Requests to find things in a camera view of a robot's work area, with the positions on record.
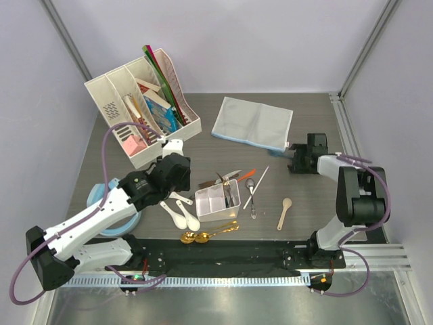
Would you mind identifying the light blue headphones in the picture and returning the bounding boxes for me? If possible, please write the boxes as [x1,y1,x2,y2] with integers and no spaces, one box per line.
[86,183,142,238]

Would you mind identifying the white utensil container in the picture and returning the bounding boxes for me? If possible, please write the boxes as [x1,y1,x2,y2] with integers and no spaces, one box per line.
[195,179,241,223]

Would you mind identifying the green plastic folder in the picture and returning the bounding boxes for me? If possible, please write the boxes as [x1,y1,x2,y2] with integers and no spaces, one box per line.
[142,45,186,126]

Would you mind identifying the white chopstick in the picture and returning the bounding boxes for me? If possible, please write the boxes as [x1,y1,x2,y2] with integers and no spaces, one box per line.
[242,166,269,210]

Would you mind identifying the orange plastic utensil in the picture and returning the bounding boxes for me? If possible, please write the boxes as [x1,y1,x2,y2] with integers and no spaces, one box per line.
[237,169,256,182]

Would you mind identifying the beige wooden spoon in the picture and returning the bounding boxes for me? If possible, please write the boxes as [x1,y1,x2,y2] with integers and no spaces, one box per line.
[277,198,292,231]

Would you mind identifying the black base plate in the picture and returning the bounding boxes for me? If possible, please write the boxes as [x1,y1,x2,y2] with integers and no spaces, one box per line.
[87,238,348,272]

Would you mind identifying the red striped book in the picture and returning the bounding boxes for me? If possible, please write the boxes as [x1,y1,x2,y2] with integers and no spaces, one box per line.
[122,95,152,145]

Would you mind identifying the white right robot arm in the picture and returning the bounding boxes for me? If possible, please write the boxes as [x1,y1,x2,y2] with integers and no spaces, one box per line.
[288,133,390,267]

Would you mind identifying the silver metal spoon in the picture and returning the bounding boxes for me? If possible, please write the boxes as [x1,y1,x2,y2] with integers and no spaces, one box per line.
[246,178,257,219]

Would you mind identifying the blue plastic knife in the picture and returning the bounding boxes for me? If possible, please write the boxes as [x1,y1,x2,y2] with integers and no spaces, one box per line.
[267,150,293,159]

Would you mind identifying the silver metal fork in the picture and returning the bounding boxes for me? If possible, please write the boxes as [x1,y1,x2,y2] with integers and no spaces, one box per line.
[223,181,237,208]

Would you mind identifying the grey folded cloth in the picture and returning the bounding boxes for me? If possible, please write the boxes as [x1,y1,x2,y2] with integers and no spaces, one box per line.
[211,97,294,152]

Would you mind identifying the pink box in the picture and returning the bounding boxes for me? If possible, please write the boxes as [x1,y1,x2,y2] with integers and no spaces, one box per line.
[122,135,147,156]

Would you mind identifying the white ceramic spoon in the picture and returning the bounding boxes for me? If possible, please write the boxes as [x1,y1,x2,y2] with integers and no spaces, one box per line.
[169,192,193,206]
[159,201,187,230]
[176,200,200,232]

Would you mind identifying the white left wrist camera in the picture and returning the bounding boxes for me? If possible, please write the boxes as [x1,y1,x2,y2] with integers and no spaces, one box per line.
[162,139,184,158]

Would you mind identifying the silver table knife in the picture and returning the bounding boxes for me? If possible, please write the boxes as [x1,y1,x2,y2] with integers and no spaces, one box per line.
[216,170,241,183]

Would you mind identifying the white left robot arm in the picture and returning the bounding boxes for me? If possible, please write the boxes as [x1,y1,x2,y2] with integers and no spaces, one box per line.
[26,153,191,291]

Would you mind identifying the blue illustrated book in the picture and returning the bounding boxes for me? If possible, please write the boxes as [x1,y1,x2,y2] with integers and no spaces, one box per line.
[143,89,178,133]

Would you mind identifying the white desktop file organizer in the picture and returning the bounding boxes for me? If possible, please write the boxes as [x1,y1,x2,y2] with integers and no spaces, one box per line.
[83,48,203,170]

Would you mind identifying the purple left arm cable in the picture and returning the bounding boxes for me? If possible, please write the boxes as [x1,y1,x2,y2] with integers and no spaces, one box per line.
[9,121,168,305]

